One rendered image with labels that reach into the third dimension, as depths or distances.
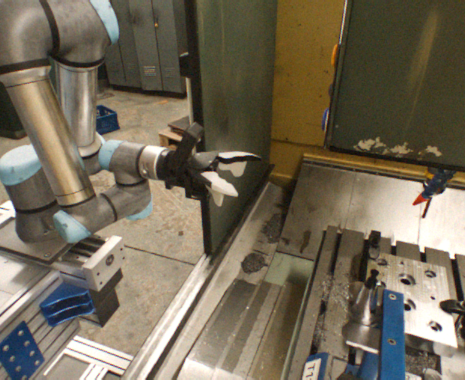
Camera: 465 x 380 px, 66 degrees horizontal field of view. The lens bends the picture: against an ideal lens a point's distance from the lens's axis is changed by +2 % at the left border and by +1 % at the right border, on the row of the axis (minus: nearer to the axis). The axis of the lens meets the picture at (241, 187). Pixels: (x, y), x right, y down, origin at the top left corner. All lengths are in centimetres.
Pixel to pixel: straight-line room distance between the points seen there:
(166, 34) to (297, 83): 372
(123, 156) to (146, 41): 477
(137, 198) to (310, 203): 116
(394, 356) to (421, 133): 43
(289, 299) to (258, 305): 12
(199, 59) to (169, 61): 439
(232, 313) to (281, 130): 102
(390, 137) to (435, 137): 5
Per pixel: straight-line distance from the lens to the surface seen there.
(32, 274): 118
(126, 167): 82
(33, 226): 110
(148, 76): 566
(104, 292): 120
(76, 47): 82
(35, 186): 105
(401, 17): 42
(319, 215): 183
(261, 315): 136
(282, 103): 191
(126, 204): 86
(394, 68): 43
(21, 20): 77
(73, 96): 92
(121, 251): 114
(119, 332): 232
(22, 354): 118
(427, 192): 65
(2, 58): 77
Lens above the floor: 182
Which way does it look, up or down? 33 degrees down
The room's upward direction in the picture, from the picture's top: straight up
